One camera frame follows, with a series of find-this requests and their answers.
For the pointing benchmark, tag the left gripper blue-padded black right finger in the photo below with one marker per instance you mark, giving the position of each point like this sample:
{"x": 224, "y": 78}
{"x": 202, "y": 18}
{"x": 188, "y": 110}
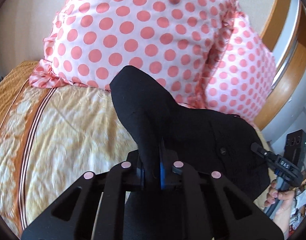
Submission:
{"x": 207, "y": 206}

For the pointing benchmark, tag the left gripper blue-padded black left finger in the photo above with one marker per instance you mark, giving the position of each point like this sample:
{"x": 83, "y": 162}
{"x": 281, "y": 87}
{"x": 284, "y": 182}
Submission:
{"x": 92, "y": 207}

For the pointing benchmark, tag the black pants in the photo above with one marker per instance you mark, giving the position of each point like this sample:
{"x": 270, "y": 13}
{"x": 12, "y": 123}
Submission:
{"x": 208, "y": 140}

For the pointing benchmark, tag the orange patterned bedspread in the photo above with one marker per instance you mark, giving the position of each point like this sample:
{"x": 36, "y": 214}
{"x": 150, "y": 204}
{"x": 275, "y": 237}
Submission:
{"x": 48, "y": 138}

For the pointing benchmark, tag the right pink polka-dot pillow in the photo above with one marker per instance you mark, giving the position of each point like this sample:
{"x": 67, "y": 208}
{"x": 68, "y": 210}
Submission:
{"x": 239, "y": 78}

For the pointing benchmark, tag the pink polka-dot pillow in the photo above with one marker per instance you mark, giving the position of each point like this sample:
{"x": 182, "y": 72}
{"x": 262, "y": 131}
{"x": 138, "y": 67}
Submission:
{"x": 170, "y": 40}
{"x": 239, "y": 78}

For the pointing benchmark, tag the left pink polka-dot pillow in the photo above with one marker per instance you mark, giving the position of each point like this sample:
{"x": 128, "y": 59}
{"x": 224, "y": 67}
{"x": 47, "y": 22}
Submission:
{"x": 170, "y": 40}

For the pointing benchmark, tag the wooden door frame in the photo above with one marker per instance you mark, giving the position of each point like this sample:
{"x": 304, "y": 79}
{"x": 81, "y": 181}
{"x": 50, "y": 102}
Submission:
{"x": 285, "y": 34}

